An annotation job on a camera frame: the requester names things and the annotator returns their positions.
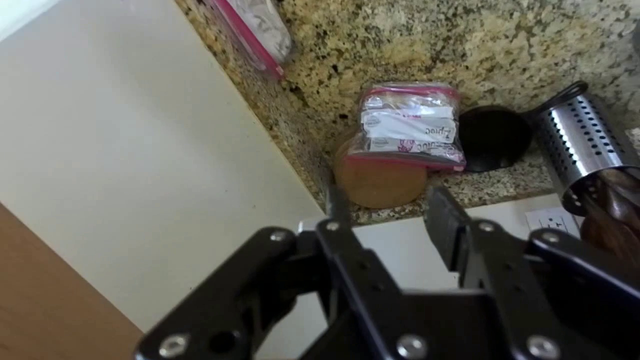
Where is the white wall outlet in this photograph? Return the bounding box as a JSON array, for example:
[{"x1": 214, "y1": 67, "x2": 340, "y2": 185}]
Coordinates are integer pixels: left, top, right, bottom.
[{"x1": 523, "y1": 205, "x2": 581, "y2": 240}]

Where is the round wooden board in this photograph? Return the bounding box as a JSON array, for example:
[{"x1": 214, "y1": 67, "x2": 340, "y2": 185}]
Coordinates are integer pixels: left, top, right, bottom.
[{"x1": 330, "y1": 131, "x2": 428, "y2": 209}]

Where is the zip bag with white packets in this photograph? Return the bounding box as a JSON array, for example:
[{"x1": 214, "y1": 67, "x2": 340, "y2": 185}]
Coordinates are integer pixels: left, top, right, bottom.
[{"x1": 345, "y1": 81, "x2": 467, "y2": 175}]

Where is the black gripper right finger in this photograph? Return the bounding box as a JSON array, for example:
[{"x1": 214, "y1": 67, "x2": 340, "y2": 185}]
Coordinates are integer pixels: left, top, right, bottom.
[{"x1": 421, "y1": 184, "x2": 640, "y2": 360}]

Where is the brown wooden spoon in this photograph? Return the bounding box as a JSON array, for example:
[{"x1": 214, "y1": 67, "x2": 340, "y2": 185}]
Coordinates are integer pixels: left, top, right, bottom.
[{"x1": 578, "y1": 209, "x2": 640, "y2": 269}]

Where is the tall wooden cupboard door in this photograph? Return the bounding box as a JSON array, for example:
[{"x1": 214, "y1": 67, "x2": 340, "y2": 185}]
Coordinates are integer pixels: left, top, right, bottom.
[{"x1": 0, "y1": 202, "x2": 145, "y2": 360}]

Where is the perforated steel utensil holder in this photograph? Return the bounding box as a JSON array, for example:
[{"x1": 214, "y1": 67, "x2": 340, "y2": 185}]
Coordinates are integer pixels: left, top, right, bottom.
[{"x1": 528, "y1": 77, "x2": 640, "y2": 218}]

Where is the small black bowl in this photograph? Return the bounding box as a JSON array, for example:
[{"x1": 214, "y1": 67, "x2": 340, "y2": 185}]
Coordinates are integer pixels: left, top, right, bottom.
[{"x1": 458, "y1": 103, "x2": 535, "y2": 174}]

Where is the zip bag with pink seal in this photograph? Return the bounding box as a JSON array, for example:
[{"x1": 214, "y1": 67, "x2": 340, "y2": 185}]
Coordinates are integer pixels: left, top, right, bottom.
[{"x1": 206, "y1": 0, "x2": 296, "y2": 81}]

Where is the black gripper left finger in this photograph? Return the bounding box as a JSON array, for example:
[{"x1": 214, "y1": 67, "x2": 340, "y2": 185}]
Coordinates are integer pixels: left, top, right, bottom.
[{"x1": 132, "y1": 185, "x2": 428, "y2": 360}]

